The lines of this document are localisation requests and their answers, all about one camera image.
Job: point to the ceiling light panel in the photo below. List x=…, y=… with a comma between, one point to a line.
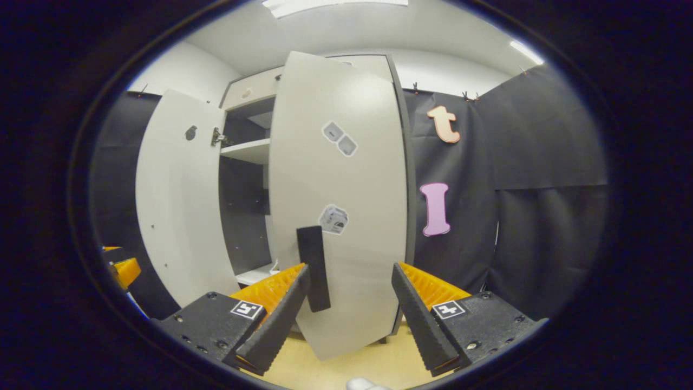
x=335, y=6
x=526, y=52

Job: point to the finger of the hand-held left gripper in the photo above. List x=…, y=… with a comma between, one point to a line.
x=113, y=254
x=129, y=271

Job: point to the white cabinet door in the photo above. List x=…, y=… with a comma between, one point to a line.
x=368, y=216
x=178, y=206

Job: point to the black backdrop cloth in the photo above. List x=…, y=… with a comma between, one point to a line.
x=116, y=189
x=541, y=216

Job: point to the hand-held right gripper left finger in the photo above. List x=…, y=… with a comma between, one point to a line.
x=276, y=325

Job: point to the white shoe cabinet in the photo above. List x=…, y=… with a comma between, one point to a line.
x=243, y=216

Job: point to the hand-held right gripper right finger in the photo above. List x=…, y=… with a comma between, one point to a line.
x=422, y=325

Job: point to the white cabinet shelf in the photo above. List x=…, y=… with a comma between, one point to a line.
x=249, y=150
x=254, y=276

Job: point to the metal door hinge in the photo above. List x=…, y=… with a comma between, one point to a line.
x=217, y=136

